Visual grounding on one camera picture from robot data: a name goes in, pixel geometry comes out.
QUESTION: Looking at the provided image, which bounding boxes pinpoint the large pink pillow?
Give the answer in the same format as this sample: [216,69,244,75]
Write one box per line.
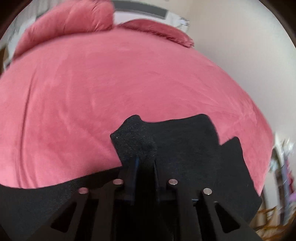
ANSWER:
[13,1,115,60]

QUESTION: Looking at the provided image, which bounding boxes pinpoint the grey bed headboard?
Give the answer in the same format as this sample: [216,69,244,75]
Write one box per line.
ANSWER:
[112,1,168,19]

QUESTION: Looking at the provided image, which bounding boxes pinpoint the small pink pillow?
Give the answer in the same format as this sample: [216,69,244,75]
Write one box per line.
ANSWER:
[117,19,194,48]

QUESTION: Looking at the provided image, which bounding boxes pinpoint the pink velvet bed cover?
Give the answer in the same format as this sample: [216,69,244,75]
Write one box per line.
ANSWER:
[1,32,273,192]

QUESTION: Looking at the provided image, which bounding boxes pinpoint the black fabric garment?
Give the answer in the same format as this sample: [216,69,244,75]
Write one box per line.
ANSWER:
[1,114,261,240]

